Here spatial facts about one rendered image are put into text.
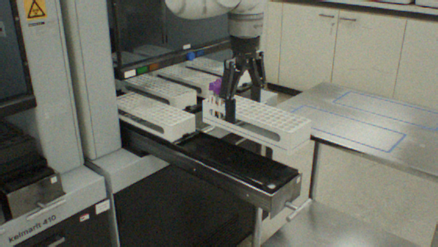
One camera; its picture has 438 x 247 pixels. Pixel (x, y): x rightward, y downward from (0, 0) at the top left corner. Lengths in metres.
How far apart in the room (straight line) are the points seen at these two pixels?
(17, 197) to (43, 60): 0.34
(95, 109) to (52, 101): 0.14
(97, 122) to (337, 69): 2.53
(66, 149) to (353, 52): 2.59
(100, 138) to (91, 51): 0.26
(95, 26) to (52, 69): 0.16
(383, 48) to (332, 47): 0.41
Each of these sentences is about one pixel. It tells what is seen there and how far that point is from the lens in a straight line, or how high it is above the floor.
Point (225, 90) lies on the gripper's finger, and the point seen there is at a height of 0.99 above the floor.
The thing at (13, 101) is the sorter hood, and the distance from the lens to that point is 1.08.
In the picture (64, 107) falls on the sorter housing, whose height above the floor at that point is 0.93.
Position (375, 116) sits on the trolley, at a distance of 1.40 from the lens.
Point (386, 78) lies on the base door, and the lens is 3.33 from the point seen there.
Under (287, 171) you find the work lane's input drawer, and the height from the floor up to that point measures 0.82.
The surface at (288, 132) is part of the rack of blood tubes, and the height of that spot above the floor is 0.92.
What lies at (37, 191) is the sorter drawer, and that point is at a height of 0.78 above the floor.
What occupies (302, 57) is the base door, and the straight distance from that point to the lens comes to 3.61.
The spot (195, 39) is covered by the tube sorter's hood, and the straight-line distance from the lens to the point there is 1.41.
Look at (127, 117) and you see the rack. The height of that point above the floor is 0.83.
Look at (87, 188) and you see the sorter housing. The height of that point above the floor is 0.72.
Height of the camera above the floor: 1.35
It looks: 25 degrees down
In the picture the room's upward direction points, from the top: straight up
